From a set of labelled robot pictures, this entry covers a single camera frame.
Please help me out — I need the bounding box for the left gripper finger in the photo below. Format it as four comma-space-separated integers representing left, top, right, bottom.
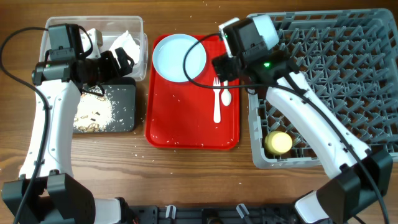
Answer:
99, 50, 122, 85
115, 47, 134, 76

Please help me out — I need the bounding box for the white napkin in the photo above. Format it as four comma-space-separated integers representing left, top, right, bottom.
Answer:
109, 30, 141, 64

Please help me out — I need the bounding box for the white plastic spoon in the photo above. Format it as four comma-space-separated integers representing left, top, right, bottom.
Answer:
221, 80, 232, 106

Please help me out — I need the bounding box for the food scraps rice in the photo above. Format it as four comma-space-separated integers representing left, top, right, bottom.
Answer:
73, 86, 127, 134

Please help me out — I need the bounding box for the white plastic fork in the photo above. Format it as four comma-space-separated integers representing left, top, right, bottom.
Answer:
213, 77, 221, 123

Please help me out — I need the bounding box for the yellow cup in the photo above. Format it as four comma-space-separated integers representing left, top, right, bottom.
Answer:
264, 131, 293, 155

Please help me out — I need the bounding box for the light blue bowl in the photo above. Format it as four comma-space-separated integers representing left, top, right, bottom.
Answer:
252, 15, 279, 50

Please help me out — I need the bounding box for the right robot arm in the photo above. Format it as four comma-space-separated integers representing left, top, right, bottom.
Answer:
212, 15, 393, 223

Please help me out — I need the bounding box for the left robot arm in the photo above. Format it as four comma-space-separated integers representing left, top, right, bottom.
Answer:
2, 24, 140, 223

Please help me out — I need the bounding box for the grey dishwasher rack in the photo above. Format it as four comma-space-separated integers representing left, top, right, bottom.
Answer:
247, 8, 398, 170

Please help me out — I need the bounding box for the black plastic tray bin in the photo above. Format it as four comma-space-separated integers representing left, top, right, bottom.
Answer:
88, 77, 136, 133

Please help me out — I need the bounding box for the clear plastic bin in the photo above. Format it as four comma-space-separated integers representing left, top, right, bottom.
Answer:
45, 16, 148, 82

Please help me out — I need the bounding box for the red serving tray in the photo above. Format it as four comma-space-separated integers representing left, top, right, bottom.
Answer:
144, 34, 241, 151

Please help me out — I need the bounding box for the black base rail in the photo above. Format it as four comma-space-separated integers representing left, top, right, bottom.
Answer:
130, 204, 300, 224

